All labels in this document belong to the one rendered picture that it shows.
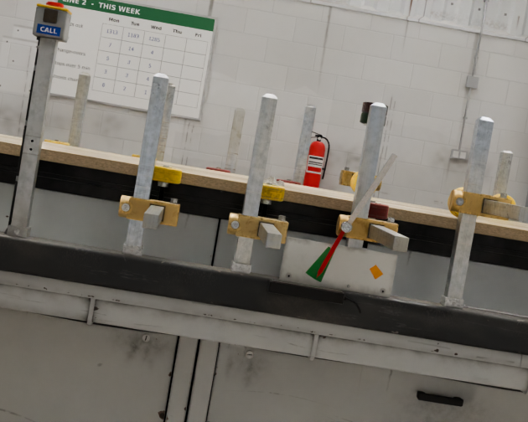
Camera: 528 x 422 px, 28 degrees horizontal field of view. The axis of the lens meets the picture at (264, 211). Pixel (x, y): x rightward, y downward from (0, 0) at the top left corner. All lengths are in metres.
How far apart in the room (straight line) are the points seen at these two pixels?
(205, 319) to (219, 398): 0.33
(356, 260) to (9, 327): 0.89
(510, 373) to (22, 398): 1.20
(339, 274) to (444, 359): 0.33
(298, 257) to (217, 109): 7.19
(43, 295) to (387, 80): 7.48
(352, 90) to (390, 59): 0.45
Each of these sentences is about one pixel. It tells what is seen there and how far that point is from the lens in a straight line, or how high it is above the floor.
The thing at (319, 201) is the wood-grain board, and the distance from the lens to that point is 2.58.
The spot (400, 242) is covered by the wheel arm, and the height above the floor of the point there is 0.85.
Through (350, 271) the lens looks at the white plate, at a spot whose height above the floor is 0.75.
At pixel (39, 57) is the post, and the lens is 2.42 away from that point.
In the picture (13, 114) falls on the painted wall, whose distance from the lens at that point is 9.70.
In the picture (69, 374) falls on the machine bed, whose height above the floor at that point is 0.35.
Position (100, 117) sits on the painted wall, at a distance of 9.59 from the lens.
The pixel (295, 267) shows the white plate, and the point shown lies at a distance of 2.41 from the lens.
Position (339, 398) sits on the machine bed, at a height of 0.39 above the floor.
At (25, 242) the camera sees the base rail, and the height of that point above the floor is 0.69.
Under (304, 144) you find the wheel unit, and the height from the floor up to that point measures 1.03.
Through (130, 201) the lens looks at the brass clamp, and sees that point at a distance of 2.39.
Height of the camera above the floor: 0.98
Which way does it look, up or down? 3 degrees down
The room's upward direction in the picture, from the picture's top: 10 degrees clockwise
